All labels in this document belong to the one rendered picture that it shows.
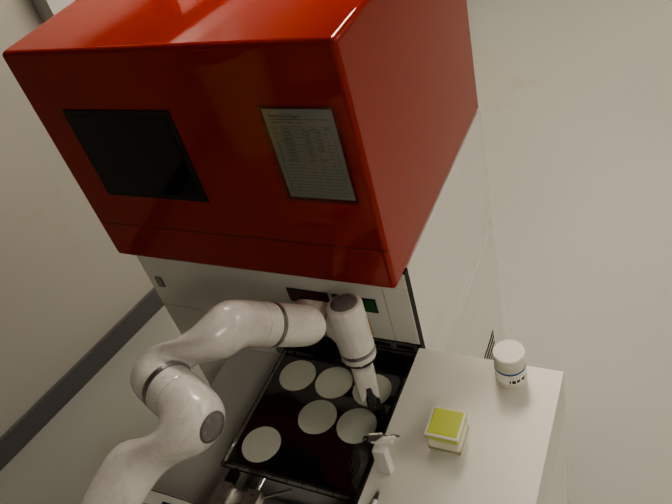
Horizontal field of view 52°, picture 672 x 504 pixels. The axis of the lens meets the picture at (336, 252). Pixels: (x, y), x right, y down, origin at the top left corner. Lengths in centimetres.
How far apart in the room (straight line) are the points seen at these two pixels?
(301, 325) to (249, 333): 14
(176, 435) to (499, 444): 70
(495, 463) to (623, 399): 134
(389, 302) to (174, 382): 61
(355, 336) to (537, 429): 44
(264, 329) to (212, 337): 10
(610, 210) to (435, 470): 228
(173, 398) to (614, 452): 182
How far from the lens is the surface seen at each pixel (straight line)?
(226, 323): 124
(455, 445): 152
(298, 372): 186
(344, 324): 150
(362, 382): 160
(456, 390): 165
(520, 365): 159
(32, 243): 317
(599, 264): 330
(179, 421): 122
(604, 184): 374
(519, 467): 153
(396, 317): 168
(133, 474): 129
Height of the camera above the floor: 229
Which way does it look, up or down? 40 degrees down
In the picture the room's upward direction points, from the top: 17 degrees counter-clockwise
